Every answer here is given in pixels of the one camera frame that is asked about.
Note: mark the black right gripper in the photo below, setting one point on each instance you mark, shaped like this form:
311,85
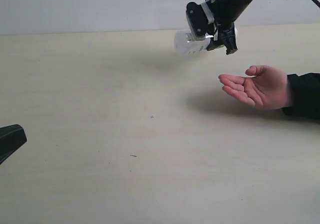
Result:
224,13

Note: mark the clear bottle green white label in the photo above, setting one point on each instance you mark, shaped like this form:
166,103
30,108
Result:
185,44

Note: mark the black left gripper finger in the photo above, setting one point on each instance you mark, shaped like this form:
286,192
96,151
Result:
12,137

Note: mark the person's open bare hand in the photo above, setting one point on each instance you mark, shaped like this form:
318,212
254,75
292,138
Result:
264,87

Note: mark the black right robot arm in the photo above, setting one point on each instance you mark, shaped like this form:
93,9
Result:
225,13

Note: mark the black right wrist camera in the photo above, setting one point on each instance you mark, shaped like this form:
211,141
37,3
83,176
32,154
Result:
201,20

